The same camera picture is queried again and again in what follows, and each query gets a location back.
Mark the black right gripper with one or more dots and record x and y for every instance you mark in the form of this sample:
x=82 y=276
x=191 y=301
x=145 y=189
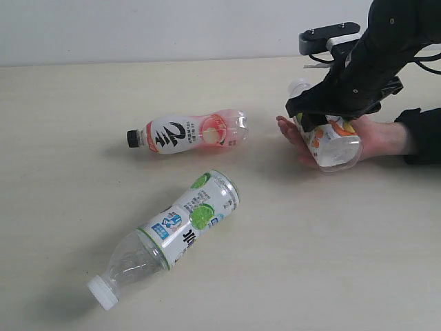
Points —
x=363 y=74

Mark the green orange tea bottle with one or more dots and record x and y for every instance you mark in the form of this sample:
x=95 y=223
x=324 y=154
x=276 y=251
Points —
x=334 y=145

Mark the lime label water bottle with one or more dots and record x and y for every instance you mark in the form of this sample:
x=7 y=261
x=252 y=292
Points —
x=155 y=247

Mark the pink peach soda bottle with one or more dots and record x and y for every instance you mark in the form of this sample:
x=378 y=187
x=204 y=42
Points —
x=172 y=134

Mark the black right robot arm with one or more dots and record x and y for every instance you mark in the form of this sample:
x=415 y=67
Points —
x=418 y=21

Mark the black sleeved forearm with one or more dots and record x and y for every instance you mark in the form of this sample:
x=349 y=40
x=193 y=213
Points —
x=424 y=129

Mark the person's open bare hand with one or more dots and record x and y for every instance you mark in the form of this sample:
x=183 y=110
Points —
x=378 y=139

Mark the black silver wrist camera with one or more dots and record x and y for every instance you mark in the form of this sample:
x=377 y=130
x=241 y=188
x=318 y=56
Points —
x=318 y=40

